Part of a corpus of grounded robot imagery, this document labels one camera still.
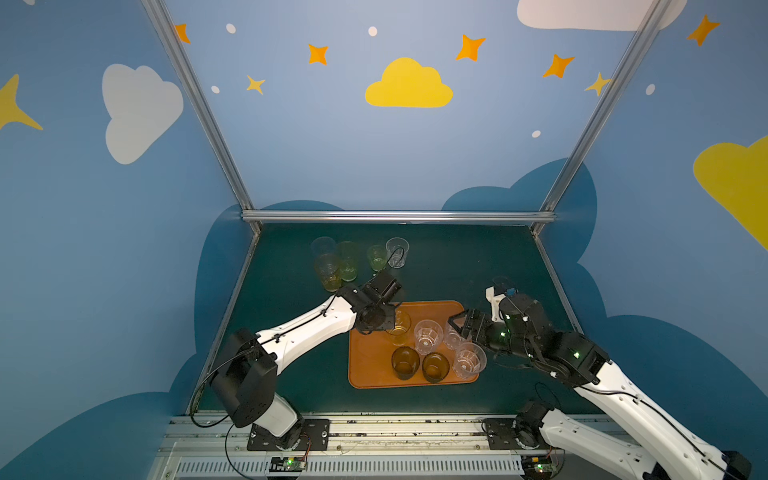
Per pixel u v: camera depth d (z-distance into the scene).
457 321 0.67
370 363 0.85
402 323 0.88
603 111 0.87
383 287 0.65
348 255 1.04
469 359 0.88
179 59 0.75
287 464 0.70
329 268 1.02
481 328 0.60
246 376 0.42
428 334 0.90
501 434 0.75
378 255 1.08
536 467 0.71
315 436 0.73
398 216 1.13
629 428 0.44
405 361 0.83
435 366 0.85
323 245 0.99
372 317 0.60
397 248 1.08
